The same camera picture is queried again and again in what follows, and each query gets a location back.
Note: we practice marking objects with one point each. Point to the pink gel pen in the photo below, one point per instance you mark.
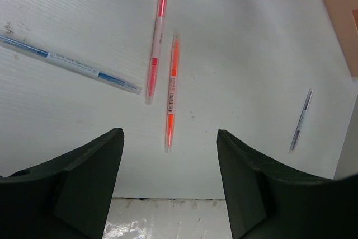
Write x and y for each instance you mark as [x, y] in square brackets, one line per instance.
[156, 50]

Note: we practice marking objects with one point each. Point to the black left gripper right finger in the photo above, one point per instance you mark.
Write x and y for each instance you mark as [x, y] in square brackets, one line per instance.
[268, 199]

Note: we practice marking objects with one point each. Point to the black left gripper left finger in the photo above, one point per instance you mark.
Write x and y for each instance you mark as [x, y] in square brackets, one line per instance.
[66, 197]

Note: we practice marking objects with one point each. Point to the grey clear pen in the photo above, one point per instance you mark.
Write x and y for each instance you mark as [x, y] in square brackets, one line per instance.
[84, 68]

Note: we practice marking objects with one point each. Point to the peach plastic desk organizer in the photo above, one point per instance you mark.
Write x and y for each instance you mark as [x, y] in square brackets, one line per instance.
[343, 15]

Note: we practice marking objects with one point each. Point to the orange gel pen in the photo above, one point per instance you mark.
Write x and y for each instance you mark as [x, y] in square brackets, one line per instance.
[172, 91]

